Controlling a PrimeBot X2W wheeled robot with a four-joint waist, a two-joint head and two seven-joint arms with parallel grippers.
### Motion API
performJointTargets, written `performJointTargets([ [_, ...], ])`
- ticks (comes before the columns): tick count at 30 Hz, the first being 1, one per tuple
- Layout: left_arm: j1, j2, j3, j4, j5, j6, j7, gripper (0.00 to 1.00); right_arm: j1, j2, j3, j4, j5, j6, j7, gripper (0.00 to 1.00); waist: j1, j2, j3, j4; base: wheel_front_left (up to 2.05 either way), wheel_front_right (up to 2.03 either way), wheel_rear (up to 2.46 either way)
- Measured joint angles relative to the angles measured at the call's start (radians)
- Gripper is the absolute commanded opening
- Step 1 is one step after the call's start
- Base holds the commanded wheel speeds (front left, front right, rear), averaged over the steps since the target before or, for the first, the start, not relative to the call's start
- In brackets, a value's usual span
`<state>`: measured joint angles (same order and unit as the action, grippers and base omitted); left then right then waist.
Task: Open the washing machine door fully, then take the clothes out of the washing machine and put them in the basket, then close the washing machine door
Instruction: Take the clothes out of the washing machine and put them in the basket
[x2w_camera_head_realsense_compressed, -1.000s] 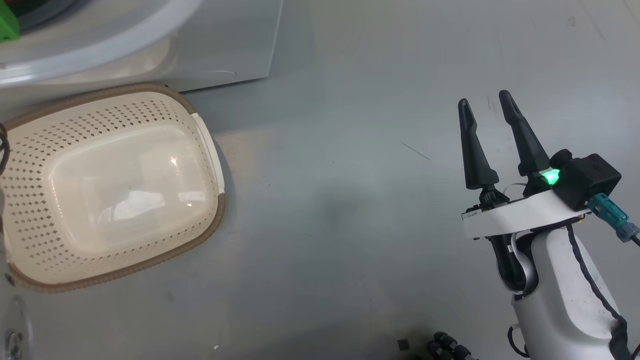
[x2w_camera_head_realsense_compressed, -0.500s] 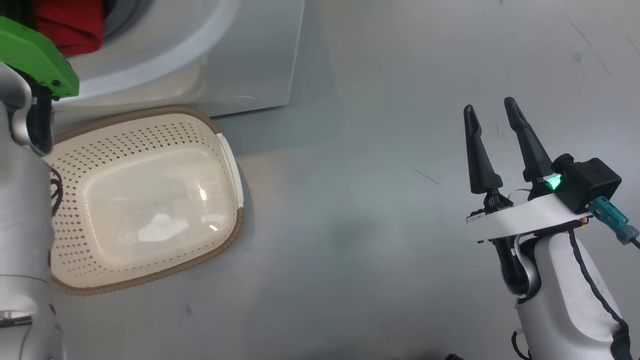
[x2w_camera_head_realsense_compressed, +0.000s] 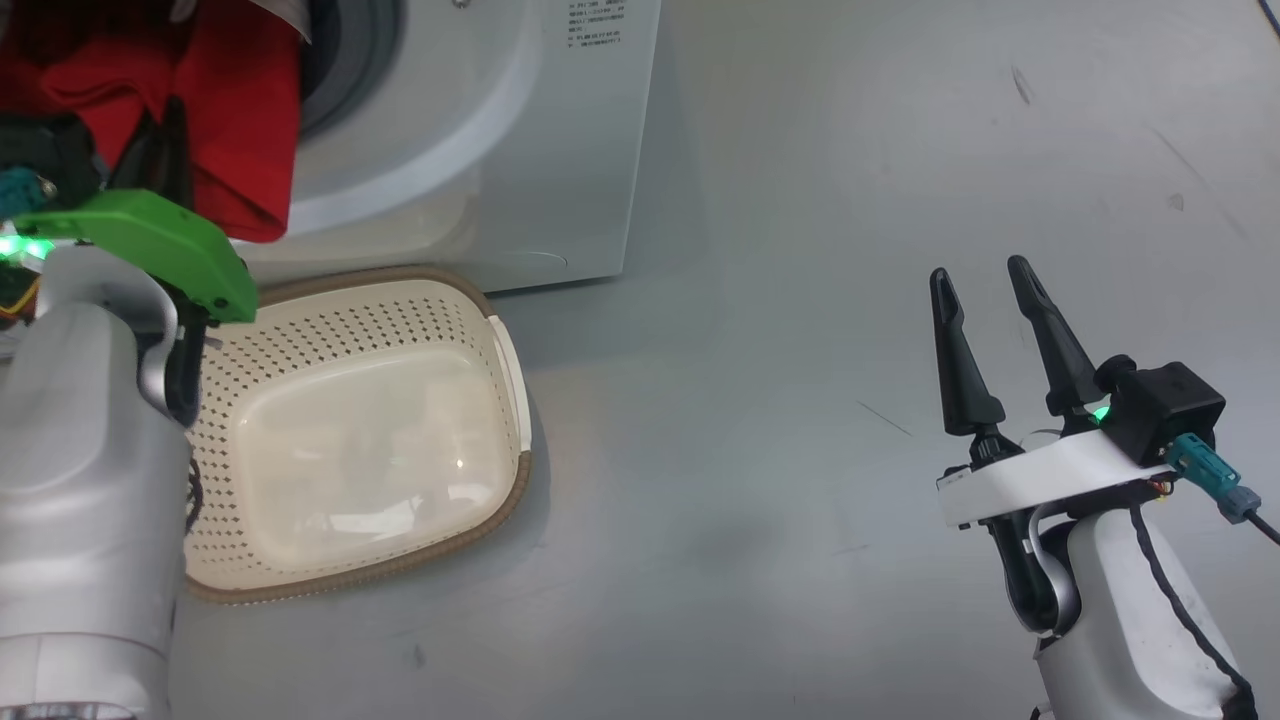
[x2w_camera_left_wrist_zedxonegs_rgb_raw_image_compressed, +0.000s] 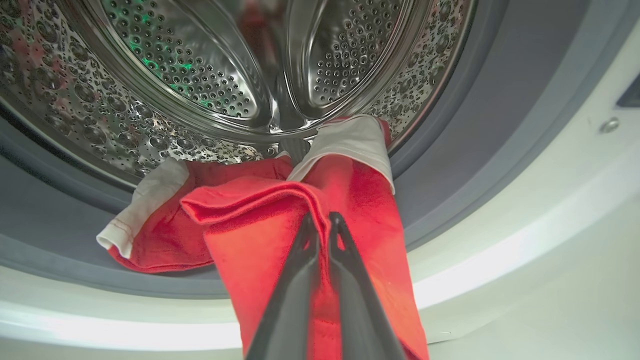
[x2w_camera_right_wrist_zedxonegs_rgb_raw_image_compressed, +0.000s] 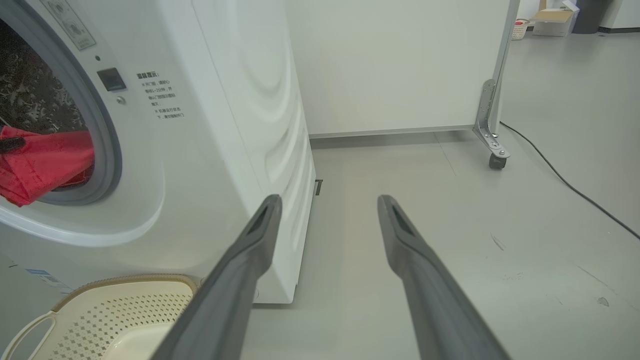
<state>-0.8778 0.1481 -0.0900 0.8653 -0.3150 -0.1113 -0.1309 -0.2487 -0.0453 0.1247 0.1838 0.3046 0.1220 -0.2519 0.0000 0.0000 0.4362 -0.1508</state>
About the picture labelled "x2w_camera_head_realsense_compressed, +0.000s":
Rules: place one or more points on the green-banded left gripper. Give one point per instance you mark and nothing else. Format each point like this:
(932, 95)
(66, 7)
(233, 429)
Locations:
(170, 235)

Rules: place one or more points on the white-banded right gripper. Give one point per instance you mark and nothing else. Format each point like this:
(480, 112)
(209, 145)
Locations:
(1050, 475)

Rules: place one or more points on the cream perforated laundry basket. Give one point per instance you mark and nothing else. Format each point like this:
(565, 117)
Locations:
(370, 460)

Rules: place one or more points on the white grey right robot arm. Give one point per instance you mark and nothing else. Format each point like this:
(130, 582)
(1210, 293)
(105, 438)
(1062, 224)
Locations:
(1110, 620)

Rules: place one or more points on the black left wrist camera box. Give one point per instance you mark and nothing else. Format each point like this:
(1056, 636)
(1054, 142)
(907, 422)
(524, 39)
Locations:
(50, 150)

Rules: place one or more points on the white washing machine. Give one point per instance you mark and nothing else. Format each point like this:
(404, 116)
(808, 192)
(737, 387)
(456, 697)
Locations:
(450, 150)

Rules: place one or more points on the red garment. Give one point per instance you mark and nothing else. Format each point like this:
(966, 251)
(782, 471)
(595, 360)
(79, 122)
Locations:
(240, 120)

